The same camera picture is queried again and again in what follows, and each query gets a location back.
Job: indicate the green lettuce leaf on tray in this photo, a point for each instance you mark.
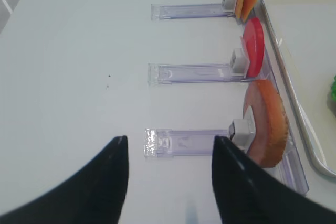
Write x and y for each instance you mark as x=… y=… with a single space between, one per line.
x=331 y=103

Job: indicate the upright bread slice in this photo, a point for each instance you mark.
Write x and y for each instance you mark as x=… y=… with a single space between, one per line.
x=271 y=123

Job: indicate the white metal tray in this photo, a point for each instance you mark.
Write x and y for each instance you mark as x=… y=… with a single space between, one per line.
x=303 y=32

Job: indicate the clear cheese holder track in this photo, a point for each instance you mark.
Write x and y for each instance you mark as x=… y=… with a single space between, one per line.
x=224 y=9

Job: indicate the clear tomato holder track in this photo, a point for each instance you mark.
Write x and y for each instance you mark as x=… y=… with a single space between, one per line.
x=234 y=71

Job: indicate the clear bread holder track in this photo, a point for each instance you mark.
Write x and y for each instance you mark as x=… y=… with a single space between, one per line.
x=171 y=143

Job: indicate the upright red tomato slice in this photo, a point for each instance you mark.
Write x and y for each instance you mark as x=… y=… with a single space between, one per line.
x=253 y=38

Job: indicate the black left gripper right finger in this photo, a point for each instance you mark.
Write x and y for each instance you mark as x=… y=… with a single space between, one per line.
x=245 y=193

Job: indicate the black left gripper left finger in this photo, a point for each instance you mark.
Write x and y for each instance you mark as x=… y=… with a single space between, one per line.
x=95 y=194

